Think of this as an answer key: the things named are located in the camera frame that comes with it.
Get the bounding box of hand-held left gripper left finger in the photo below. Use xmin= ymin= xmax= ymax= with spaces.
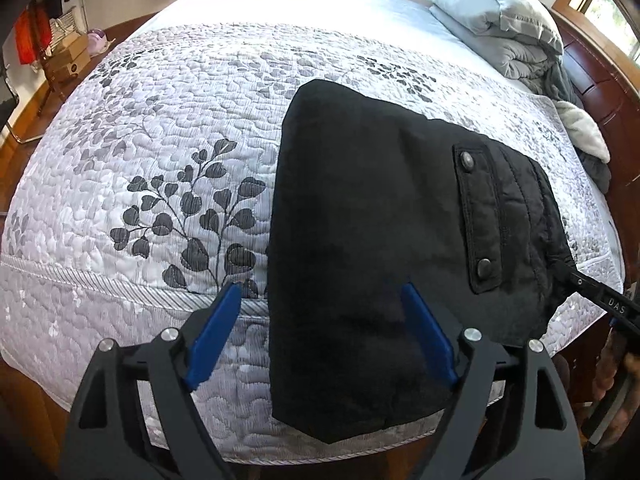
xmin=59 ymin=281 xmax=243 ymax=480

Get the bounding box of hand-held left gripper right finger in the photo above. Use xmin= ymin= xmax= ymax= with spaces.
xmin=400 ymin=282 xmax=586 ymax=480

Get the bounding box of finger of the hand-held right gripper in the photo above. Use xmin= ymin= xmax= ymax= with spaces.
xmin=547 ymin=256 xmax=609 ymax=306

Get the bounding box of black quilted jacket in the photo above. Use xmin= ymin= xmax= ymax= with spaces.
xmin=266 ymin=78 xmax=578 ymax=445

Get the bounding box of person's right hand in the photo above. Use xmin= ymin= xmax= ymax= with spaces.
xmin=582 ymin=330 xmax=640 ymax=453

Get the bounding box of white fleece cloth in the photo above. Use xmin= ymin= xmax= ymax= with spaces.
xmin=555 ymin=100 xmax=611 ymax=164

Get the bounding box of wooden bed headboard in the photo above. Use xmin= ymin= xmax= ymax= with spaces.
xmin=550 ymin=7 xmax=640 ymax=201

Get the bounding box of dark grey blanket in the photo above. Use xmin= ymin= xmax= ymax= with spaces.
xmin=517 ymin=55 xmax=613 ymax=193

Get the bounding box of floral quilted bedspread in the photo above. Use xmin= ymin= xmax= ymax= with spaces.
xmin=0 ymin=22 xmax=626 ymax=463

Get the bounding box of wooden framed window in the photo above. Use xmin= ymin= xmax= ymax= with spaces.
xmin=567 ymin=0 xmax=640 ymax=66

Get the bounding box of folded light grey duvet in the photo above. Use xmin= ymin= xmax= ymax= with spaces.
xmin=416 ymin=0 xmax=566 ymax=81

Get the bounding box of large cardboard box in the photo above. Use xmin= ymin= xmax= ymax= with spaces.
xmin=50 ymin=55 xmax=92 ymax=84

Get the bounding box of wooden coat rack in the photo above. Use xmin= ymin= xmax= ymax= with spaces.
xmin=36 ymin=47 xmax=67 ymax=113

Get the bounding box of black chrome cantilever chair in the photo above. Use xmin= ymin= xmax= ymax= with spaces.
xmin=0 ymin=65 xmax=38 ymax=146

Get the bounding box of small cardboard box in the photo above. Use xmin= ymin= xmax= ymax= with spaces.
xmin=52 ymin=35 xmax=89 ymax=63

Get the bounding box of white bed sheet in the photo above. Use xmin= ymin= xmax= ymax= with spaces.
xmin=120 ymin=0 xmax=531 ymax=96

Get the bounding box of red mesh bag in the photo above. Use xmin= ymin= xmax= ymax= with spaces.
xmin=15 ymin=10 xmax=52 ymax=66

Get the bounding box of white wire basket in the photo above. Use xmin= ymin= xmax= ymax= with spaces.
xmin=50 ymin=7 xmax=84 ymax=44

